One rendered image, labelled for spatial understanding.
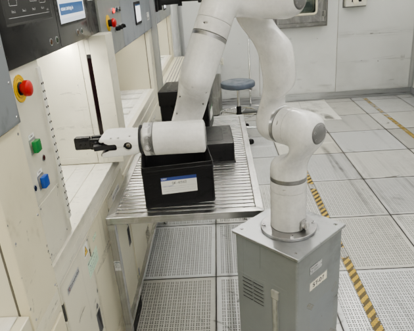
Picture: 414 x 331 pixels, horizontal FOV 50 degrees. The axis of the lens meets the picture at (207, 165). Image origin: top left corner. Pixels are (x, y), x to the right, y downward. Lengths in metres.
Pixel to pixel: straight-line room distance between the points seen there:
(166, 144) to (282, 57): 0.42
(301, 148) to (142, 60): 2.13
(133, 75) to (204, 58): 2.25
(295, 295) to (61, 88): 1.20
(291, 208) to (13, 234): 0.83
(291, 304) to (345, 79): 4.93
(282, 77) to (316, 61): 4.79
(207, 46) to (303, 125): 0.39
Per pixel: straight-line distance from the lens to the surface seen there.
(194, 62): 1.10
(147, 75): 3.32
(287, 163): 1.39
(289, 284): 1.50
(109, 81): 1.85
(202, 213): 1.67
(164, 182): 1.70
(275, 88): 1.32
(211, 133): 2.22
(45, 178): 1.25
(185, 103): 1.19
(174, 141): 1.09
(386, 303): 2.51
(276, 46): 1.28
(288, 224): 1.50
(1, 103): 1.07
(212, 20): 1.12
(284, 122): 1.36
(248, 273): 1.61
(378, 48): 6.28
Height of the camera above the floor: 1.56
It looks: 22 degrees down
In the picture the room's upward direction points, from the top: 4 degrees counter-clockwise
